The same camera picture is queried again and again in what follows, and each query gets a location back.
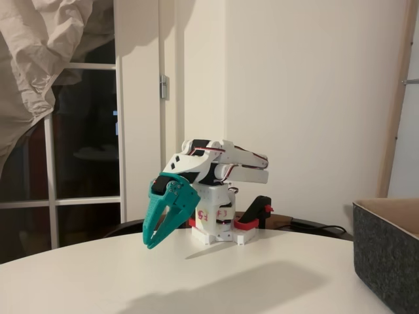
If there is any dark grey felt basket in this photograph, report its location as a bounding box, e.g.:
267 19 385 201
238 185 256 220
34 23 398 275
352 197 419 314

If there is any white glazed door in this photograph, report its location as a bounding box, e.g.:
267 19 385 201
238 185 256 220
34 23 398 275
0 0 161 264

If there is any beige crumpled curtain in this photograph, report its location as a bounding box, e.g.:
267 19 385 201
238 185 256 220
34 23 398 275
0 0 115 174

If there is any red white black servo cable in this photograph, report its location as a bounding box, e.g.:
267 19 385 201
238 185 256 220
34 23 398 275
192 147 228 156

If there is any thin black cable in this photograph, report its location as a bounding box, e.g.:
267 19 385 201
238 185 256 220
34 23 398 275
289 219 348 235

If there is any wooden frame with grey panel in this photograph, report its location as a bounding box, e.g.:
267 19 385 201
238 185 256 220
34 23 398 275
376 0 419 199

